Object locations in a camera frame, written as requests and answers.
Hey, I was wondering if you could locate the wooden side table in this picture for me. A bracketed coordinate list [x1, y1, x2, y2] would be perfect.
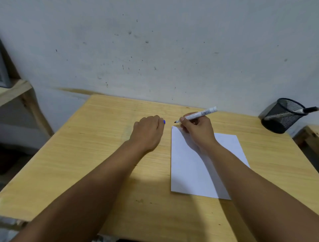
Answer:
[294, 125, 319, 173]

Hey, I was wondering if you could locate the white marker pen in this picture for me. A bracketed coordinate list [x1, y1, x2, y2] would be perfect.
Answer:
[174, 106, 218, 123]

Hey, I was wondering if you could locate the person's right hand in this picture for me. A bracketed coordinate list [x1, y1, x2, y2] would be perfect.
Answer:
[179, 112, 217, 150]

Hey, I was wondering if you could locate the white marker with black cap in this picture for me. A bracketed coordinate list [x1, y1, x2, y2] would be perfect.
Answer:
[264, 107, 319, 121]

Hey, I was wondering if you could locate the black mesh pen holder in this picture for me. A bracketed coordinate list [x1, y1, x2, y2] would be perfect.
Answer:
[261, 98, 306, 134]

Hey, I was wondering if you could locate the white paper sheet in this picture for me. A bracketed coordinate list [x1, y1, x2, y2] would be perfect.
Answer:
[171, 126, 251, 200]

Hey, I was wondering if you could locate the person's left hand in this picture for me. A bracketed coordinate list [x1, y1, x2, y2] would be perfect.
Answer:
[129, 115, 165, 153]

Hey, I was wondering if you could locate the wooden shelf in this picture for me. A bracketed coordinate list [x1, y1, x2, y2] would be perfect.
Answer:
[0, 79, 54, 137]

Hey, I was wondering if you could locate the person's left forearm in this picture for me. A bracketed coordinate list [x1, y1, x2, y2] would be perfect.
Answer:
[10, 140, 153, 242]

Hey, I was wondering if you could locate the person's right forearm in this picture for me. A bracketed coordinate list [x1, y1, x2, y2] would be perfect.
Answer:
[199, 140, 319, 242]

